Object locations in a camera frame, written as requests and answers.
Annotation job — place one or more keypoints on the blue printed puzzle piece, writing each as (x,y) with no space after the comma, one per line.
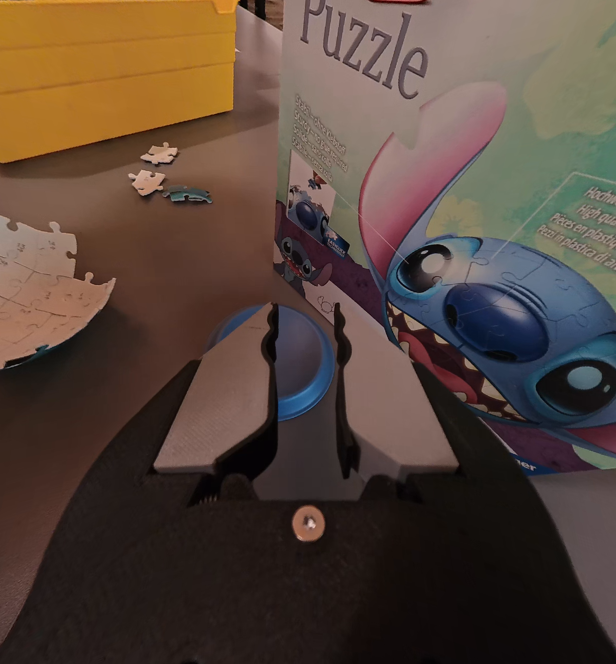
(188,194)

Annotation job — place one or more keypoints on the yellow plastic bin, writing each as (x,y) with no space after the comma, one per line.
(105,78)

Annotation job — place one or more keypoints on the single white puzzle piece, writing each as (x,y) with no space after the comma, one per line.
(147,182)
(158,153)

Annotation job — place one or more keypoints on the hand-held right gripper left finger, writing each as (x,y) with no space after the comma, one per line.
(219,410)

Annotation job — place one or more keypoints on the cartoon printed puzzle box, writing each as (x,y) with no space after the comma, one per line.
(494,155)

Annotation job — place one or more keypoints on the assembled curved puzzle section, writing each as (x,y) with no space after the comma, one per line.
(27,290)

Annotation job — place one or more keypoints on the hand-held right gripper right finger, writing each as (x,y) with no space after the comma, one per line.
(396,415)

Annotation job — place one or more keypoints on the blue round ball stand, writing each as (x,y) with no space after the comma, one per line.
(302,373)

